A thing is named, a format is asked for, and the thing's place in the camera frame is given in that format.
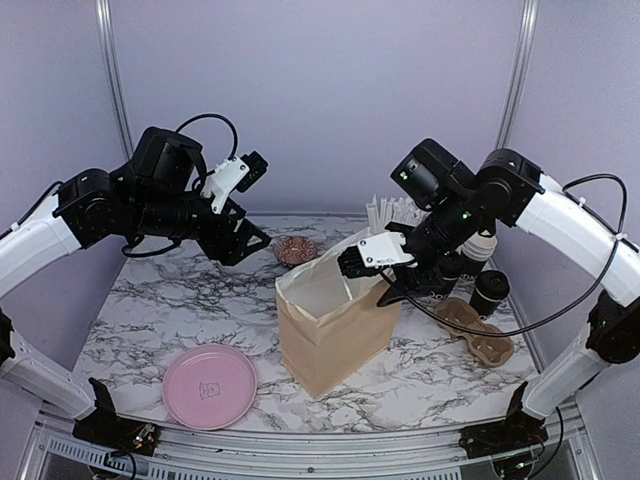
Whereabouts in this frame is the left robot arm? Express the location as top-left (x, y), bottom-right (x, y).
top-left (1, 127), bottom-right (271, 294)

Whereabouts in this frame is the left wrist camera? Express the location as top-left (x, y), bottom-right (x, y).
top-left (200, 151), bottom-right (268, 214)

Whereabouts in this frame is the aluminium frame post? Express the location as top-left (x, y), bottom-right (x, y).
top-left (95, 0), bottom-right (134, 158)
top-left (495, 0), bottom-right (539, 149)

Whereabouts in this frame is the stack of paper cups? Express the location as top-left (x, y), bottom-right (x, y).
top-left (459, 233), bottom-right (498, 281)

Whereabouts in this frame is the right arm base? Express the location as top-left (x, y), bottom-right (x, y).
top-left (459, 382), bottom-right (549, 459)

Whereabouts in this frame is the brown paper bag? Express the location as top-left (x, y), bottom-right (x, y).
top-left (275, 228), bottom-right (401, 398)

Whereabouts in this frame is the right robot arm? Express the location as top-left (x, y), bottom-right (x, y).
top-left (362, 139), bottom-right (639, 448)

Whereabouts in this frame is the black paper coffee cup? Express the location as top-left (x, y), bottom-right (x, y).
top-left (430, 252), bottom-right (464, 300)
top-left (469, 288), bottom-right (506, 319)

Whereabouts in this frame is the brown cardboard cup carrier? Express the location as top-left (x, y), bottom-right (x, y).
top-left (435, 297), bottom-right (514, 368)

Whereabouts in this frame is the right aluminium frame post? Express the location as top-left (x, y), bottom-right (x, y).
top-left (495, 0), bottom-right (539, 149)

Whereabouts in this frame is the pink plate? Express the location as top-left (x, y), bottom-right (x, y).
top-left (162, 345), bottom-right (257, 431)

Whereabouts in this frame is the left aluminium frame post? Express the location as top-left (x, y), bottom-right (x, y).
top-left (95, 0), bottom-right (134, 158)

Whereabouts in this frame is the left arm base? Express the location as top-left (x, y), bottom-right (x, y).
top-left (73, 378), bottom-right (159, 457)

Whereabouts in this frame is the bundle of white straws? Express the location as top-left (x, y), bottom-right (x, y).
top-left (365, 195), bottom-right (427, 234)

